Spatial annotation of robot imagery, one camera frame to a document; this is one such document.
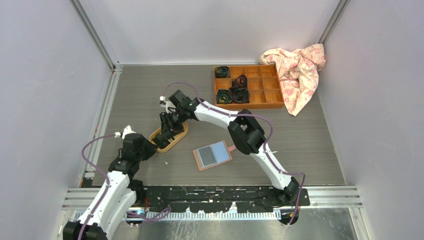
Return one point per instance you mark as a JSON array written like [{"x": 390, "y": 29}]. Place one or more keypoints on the brown leather card holder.
[{"x": 221, "y": 151}]

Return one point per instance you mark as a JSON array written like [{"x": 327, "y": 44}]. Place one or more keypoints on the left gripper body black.
[{"x": 146, "y": 151}]

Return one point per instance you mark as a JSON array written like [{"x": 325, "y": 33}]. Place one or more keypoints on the rolled dark tie bottom-left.
[{"x": 223, "y": 97}]

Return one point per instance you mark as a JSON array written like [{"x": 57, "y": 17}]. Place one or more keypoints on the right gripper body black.
[{"x": 175, "y": 119}]

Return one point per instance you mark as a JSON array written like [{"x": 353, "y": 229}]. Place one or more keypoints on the wooden compartment organizer box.
[{"x": 263, "y": 85}]

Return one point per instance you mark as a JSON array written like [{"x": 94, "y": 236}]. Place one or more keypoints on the rolled dark tie middle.
[{"x": 240, "y": 82}]

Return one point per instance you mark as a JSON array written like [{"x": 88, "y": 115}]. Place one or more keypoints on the yellow oval card tray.
[{"x": 172, "y": 141}]

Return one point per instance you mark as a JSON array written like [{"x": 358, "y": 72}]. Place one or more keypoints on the aluminium frame rail front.
[{"x": 311, "y": 197}]

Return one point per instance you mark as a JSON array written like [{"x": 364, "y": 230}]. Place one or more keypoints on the pink floral crumpled cloth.
[{"x": 297, "y": 72}]

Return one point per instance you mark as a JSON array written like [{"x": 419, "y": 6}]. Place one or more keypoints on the rolled dark tie top-left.
[{"x": 222, "y": 72}]

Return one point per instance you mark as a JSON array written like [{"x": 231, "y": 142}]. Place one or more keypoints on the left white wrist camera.
[{"x": 126, "y": 131}]

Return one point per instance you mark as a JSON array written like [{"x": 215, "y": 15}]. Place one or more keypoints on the black gold credit card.
[{"x": 206, "y": 156}]

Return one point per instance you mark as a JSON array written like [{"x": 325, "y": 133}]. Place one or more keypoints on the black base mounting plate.
[{"x": 212, "y": 199}]

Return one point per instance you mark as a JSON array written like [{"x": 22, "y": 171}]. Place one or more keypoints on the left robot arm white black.
[{"x": 117, "y": 194}]

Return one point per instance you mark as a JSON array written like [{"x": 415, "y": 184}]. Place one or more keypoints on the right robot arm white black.
[{"x": 243, "y": 127}]

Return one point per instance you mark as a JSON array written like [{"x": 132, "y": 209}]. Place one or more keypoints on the rolled dark tie bottom-middle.
[{"x": 239, "y": 95}]

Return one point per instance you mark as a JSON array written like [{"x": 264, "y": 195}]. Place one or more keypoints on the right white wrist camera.
[{"x": 168, "y": 105}]

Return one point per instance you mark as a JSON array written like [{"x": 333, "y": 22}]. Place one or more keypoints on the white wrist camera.
[
  {"x": 126, "y": 131},
  {"x": 168, "y": 105}
]

